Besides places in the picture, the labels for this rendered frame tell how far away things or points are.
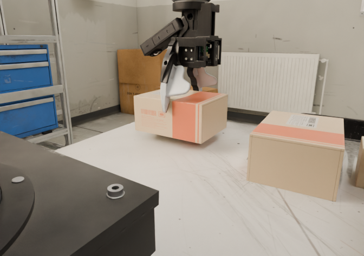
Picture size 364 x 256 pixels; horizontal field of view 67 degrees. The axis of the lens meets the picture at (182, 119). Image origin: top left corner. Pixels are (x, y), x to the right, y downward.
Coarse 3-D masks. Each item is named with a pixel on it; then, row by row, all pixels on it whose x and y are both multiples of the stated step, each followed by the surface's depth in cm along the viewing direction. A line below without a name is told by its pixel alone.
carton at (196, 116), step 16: (144, 96) 57; (160, 96) 57; (176, 96) 57; (192, 96) 57; (208, 96) 57; (224, 96) 58; (144, 112) 57; (160, 112) 55; (176, 112) 53; (192, 112) 51; (208, 112) 52; (224, 112) 59; (144, 128) 58; (160, 128) 56; (176, 128) 54; (192, 128) 52; (208, 128) 53; (224, 128) 60
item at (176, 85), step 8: (176, 72) 52; (184, 72) 52; (168, 80) 52; (176, 80) 52; (184, 80) 51; (160, 88) 52; (168, 88) 52; (176, 88) 51; (184, 88) 50; (168, 96) 52; (168, 104) 53
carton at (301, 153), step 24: (264, 120) 47; (288, 120) 47; (312, 120) 47; (336, 120) 47; (264, 144) 39; (288, 144) 38; (312, 144) 36; (336, 144) 36; (264, 168) 40; (288, 168) 38; (312, 168) 37; (336, 168) 36; (312, 192) 38; (336, 192) 36
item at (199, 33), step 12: (192, 12) 51; (204, 12) 50; (216, 12) 52; (192, 24) 52; (204, 24) 50; (180, 36) 53; (192, 36) 52; (204, 36) 51; (216, 36) 52; (180, 48) 53; (192, 48) 52; (204, 48) 49; (216, 48) 54; (180, 60) 54; (192, 60) 52; (204, 60) 50; (216, 60) 54
